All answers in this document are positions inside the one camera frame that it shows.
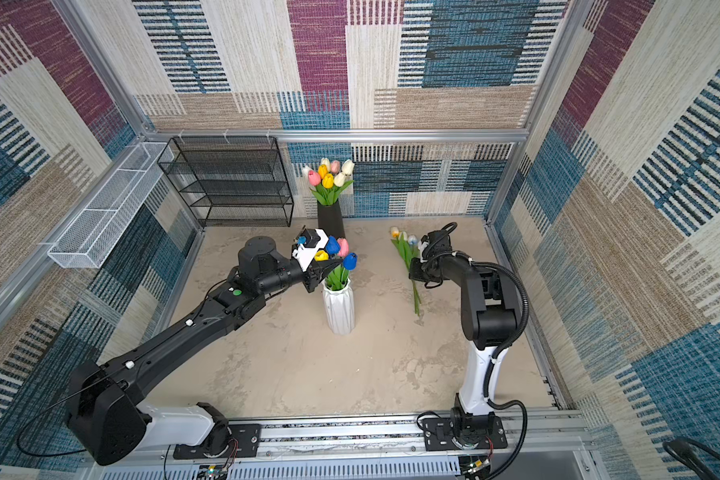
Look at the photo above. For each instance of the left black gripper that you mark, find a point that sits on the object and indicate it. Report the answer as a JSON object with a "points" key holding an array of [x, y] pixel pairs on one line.
{"points": [[314, 273]]}

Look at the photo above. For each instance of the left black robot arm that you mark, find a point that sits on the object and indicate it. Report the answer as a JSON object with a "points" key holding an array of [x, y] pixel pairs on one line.
{"points": [[107, 411]]}

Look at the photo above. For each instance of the aluminium rail with cable duct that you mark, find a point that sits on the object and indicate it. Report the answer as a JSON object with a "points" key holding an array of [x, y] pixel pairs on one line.
{"points": [[557, 445]]}

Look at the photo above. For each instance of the black wire shelf rack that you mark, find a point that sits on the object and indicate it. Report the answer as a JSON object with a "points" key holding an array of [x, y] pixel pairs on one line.
{"points": [[230, 181]]}

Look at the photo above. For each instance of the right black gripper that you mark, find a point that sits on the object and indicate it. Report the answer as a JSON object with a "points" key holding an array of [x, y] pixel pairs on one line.
{"points": [[416, 274]]}

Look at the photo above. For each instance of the black cylindrical vase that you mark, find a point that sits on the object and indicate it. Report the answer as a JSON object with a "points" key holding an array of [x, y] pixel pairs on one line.
{"points": [[330, 219]]}

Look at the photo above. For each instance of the white wire mesh basket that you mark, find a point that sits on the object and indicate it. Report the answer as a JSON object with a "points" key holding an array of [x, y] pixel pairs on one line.
{"points": [[90, 238]]}

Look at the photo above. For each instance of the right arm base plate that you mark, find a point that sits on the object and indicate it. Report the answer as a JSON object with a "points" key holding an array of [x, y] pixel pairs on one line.
{"points": [[443, 434]]}

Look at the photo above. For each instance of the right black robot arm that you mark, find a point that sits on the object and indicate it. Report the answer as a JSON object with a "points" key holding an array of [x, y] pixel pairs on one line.
{"points": [[493, 315]]}

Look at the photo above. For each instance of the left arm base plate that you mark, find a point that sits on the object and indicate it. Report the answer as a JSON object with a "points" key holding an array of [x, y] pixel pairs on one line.
{"points": [[234, 440]]}

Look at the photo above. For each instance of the white ribbed ceramic vase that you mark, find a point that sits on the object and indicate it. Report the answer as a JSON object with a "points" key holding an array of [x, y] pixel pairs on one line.
{"points": [[339, 309]]}

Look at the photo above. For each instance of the cream white tulip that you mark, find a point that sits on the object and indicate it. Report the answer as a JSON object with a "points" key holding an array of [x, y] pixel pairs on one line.
{"points": [[348, 167]]}

